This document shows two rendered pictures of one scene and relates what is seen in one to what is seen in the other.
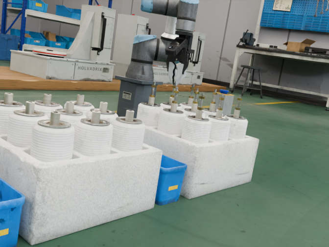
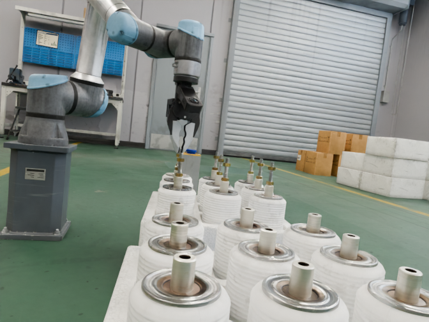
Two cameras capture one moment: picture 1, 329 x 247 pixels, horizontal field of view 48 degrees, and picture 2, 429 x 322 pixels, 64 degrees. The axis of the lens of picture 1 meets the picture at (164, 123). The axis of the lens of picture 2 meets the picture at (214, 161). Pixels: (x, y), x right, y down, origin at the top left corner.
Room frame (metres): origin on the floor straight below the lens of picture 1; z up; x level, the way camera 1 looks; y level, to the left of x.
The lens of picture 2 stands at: (0.77, 0.66, 0.40)
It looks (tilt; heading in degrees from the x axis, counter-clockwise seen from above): 5 degrees down; 311
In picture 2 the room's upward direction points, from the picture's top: 6 degrees clockwise
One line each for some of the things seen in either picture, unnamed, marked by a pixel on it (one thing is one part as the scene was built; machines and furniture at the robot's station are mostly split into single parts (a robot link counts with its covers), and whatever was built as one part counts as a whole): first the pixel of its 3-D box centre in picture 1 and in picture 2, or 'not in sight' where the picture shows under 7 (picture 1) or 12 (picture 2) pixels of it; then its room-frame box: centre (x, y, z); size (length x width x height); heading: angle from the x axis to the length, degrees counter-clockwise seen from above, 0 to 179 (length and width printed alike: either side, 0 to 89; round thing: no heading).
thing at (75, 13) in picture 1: (71, 13); not in sight; (6.91, 1.98, 0.90); 0.50 x 0.38 x 0.21; 54
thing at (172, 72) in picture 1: (174, 73); (173, 135); (1.52, -0.01, 0.38); 0.06 x 0.03 x 0.09; 153
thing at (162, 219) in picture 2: (80, 104); (175, 220); (1.17, 0.28, 0.25); 0.08 x 0.08 x 0.01
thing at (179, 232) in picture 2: (47, 99); (179, 235); (1.08, 0.36, 0.26); 0.02 x 0.02 x 0.03
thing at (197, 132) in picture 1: (194, 144); (263, 230); (1.24, -0.11, 0.16); 0.10 x 0.10 x 0.18
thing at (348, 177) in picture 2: not in sight; (362, 178); (2.01, -3.26, 0.09); 0.39 x 0.39 x 0.18; 56
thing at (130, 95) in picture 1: (135, 106); (40, 188); (1.96, 0.17, 0.15); 0.19 x 0.19 x 0.30; 55
